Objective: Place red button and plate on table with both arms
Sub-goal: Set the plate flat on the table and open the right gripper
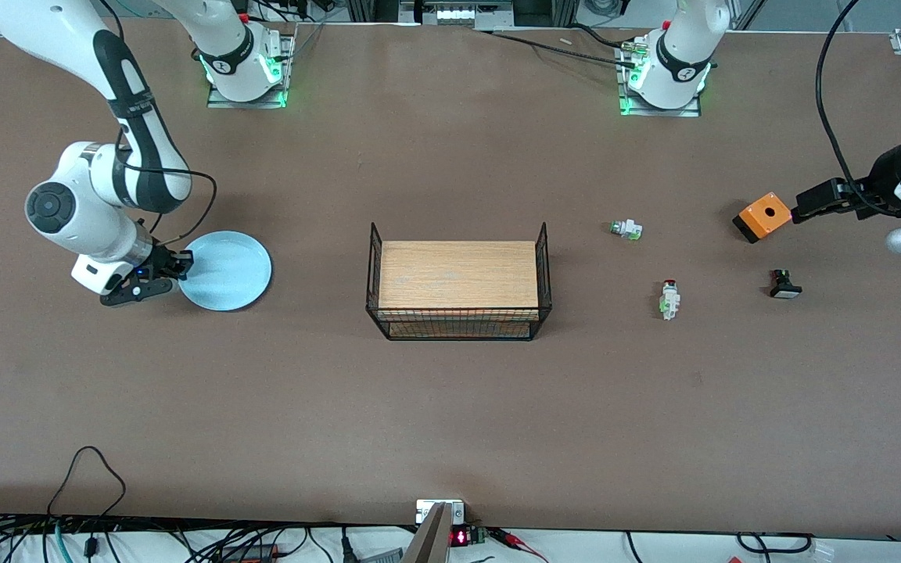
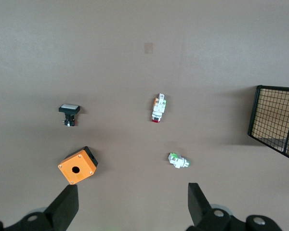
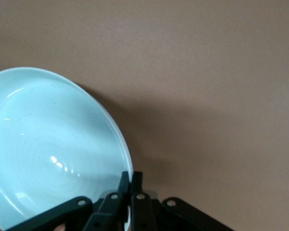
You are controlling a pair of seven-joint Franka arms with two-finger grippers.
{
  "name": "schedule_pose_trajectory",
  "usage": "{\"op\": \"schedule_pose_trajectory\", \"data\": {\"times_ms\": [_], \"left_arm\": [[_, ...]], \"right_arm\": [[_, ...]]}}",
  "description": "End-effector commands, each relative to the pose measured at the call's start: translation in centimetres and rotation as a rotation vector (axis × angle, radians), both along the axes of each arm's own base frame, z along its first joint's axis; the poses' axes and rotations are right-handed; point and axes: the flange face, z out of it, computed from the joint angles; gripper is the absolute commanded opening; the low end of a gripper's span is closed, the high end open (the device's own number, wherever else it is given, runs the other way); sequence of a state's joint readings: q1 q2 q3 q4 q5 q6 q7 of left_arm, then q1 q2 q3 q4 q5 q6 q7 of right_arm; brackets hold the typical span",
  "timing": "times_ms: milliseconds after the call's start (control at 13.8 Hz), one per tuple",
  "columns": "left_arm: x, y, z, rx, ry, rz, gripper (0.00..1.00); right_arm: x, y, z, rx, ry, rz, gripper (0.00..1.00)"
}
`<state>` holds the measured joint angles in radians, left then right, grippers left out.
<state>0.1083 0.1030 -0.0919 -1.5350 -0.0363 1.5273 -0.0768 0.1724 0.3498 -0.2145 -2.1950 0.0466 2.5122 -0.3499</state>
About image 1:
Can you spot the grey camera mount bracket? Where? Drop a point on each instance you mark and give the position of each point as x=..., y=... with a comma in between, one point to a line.
x=433, y=539

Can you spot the green push button switch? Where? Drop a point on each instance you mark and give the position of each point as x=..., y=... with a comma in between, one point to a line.
x=627, y=229

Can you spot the wooden shelf board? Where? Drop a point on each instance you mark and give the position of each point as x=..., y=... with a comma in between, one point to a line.
x=458, y=274

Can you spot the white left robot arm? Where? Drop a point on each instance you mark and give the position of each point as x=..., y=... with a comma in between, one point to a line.
x=681, y=47

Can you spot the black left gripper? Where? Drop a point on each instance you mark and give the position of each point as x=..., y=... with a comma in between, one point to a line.
x=883, y=182

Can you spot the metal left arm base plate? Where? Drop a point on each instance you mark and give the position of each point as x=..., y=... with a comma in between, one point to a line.
x=629, y=109

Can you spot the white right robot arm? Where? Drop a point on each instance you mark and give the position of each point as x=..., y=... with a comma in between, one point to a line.
x=83, y=211

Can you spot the red push button switch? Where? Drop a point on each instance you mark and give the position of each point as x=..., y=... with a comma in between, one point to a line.
x=669, y=301

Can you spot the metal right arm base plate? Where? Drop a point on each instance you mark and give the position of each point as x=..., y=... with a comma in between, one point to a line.
x=288, y=78

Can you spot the black rectangular white-capped button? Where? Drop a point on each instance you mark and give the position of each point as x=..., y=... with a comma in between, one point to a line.
x=785, y=287

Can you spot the light blue round plate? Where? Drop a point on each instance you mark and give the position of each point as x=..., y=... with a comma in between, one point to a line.
x=227, y=270

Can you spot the small red display module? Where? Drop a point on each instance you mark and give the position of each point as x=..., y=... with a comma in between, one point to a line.
x=462, y=537

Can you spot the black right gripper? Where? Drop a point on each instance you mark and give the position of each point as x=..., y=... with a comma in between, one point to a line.
x=161, y=260

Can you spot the orange button enclosure box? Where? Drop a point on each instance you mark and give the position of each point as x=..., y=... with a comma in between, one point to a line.
x=765, y=213

